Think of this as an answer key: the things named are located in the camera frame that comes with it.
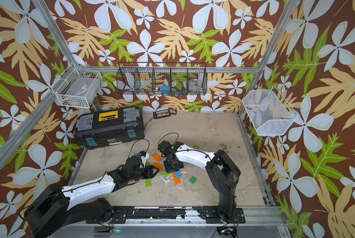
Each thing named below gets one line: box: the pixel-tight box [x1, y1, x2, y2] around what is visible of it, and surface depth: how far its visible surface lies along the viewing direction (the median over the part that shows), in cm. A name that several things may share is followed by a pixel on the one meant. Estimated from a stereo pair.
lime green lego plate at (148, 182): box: [144, 178, 153, 188], surface depth 86 cm
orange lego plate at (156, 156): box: [151, 152, 163, 162], surface depth 96 cm
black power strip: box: [152, 109, 172, 119], surface depth 121 cm
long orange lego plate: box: [172, 173, 181, 185], surface depth 87 cm
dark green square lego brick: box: [188, 176, 197, 185], surface depth 87 cm
